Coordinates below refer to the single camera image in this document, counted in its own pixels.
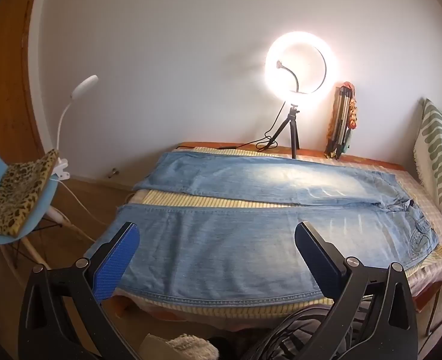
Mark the metal door stopper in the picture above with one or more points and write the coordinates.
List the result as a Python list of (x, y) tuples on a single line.
[(113, 172)]

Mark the blue denim pants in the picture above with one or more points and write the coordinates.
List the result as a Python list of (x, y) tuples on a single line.
[(224, 251)]

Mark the wooden door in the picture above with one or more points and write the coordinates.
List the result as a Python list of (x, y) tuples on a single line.
[(3, 63)]

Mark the person's dark striped clothing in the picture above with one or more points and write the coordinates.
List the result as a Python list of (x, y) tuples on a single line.
[(307, 330)]

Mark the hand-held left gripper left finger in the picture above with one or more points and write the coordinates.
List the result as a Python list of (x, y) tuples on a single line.
[(118, 258)]

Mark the yellow striped sheet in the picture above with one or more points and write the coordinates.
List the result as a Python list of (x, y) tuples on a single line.
[(191, 198)]

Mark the green white patterned cushion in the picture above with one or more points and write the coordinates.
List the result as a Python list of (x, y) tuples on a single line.
[(440, 146)]

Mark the white clip lamp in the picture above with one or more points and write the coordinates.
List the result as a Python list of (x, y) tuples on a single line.
[(86, 84)]

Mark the folded silver tripod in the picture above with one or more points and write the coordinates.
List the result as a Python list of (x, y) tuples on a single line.
[(343, 120)]

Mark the white fluffy slipper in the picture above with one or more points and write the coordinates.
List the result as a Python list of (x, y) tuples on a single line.
[(191, 347)]

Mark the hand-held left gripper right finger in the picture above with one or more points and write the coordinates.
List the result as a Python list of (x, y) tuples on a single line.
[(318, 255)]

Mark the blue plastic chair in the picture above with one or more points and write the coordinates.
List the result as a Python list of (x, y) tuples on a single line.
[(37, 213)]

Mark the black mini tripod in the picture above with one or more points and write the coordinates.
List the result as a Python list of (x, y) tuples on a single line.
[(293, 131)]

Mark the leopard print cushion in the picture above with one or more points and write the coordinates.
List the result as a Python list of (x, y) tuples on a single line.
[(15, 191)]

